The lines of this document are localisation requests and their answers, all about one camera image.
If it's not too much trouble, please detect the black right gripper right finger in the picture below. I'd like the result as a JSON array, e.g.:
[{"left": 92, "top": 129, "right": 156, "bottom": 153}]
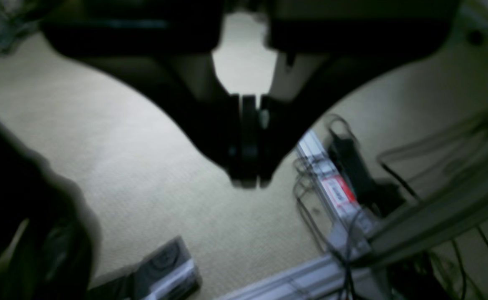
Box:
[{"left": 242, "top": 0, "right": 460, "bottom": 188}]

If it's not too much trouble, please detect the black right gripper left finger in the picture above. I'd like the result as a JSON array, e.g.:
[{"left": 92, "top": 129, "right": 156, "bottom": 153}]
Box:
[{"left": 40, "top": 0, "right": 242, "bottom": 185}]

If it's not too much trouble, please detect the red white name sticker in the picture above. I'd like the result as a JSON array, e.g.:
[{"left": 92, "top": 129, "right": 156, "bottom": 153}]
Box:
[{"left": 320, "top": 175, "right": 360, "bottom": 214}]

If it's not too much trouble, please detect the black power adapter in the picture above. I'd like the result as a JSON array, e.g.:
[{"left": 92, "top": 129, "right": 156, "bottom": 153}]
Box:
[{"left": 327, "top": 134, "right": 406, "bottom": 217}]

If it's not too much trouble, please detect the aluminium table leg profile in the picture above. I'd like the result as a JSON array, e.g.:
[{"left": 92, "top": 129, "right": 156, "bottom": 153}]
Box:
[{"left": 352, "top": 160, "right": 488, "bottom": 268}]

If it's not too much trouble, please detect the black foot pedal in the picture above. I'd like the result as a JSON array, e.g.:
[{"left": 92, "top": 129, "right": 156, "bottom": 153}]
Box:
[{"left": 85, "top": 236, "right": 202, "bottom": 300}]

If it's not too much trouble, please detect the dark trouser leg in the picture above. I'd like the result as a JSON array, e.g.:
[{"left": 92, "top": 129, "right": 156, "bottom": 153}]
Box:
[{"left": 0, "top": 123, "right": 100, "bottom": 300}]

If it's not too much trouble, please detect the aluminium frame rail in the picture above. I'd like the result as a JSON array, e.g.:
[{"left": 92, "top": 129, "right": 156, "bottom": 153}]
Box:
[{"left": 219, "top": 256, "right": 391, "bottom": 300}]

